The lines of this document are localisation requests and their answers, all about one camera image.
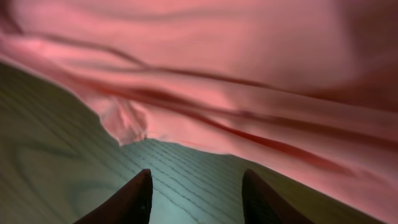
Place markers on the pink t-shirt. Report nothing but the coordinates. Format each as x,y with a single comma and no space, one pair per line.
307,88

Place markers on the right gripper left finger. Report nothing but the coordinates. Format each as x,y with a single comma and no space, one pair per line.
131,204

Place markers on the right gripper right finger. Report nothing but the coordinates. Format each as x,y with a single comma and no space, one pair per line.
263,205

